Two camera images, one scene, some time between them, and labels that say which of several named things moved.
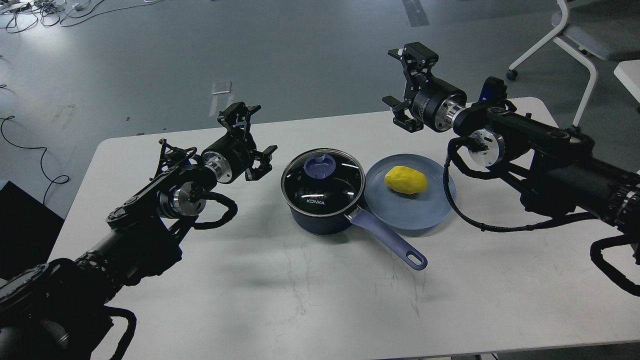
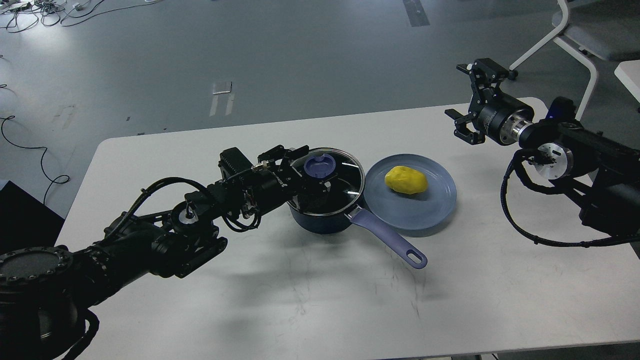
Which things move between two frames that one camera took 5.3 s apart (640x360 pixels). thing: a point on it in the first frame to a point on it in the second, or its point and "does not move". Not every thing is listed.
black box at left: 28,230 does not move
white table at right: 628,72 does not move
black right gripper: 437,103 to 502,118
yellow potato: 406,179 does not move
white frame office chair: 609,30 does not move
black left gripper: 228,159 to 271,185
